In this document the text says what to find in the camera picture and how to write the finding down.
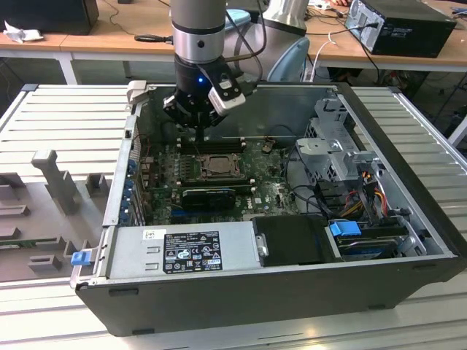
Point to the silver CPU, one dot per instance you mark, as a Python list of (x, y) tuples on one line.
[(220, 164)]

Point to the black plastic shroud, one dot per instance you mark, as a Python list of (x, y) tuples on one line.
[(292, 240)]

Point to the black desktop computer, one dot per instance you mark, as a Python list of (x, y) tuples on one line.
[(412, 36)]

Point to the hard disk in blue carrier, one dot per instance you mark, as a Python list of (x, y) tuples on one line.
[(343, 233)]

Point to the green motherboard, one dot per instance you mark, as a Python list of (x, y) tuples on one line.
[(270, 193)]

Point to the black box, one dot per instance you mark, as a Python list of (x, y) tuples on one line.
[(47, 16)]

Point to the crumpled white paper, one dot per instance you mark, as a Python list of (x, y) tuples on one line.
[(22, 34)]

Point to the metal drive cage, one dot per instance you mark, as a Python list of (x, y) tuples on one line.
[(317, 147)]

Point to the blue expansion slot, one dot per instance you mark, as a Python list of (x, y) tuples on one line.
[(178, 212)]

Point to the black open PC case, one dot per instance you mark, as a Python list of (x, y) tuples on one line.
[(219, 310)]

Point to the silver power supply unit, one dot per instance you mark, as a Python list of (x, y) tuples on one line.
[(127, 251)]

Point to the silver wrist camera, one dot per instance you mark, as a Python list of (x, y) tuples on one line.
[(226, 100)]

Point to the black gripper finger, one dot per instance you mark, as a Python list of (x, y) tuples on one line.
[(175, 107), (213, 120)]

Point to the metal locking lever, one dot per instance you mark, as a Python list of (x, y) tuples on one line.
[(197, 147)]

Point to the green RAM stick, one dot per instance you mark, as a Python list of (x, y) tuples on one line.
[(22, 243)]

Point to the coin cell battery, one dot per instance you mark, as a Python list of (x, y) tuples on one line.
[(267, 146)]

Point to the black RAM slot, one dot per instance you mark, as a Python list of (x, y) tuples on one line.
[(219, 179), (222, 151), (222, 139), (222, 147), (222, 143)]

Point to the grey parts rack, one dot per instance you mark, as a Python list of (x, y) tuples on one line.
[(36, 204)]

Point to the graphics card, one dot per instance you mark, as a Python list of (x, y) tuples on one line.
[(208, 200)]

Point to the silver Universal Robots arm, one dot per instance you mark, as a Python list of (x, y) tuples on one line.
[(197, 18)]

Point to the wooden desk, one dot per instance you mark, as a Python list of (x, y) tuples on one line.
[(339, 54), (36, 45)]

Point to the blue case latch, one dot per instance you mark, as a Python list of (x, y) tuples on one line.
[(80, 258)]

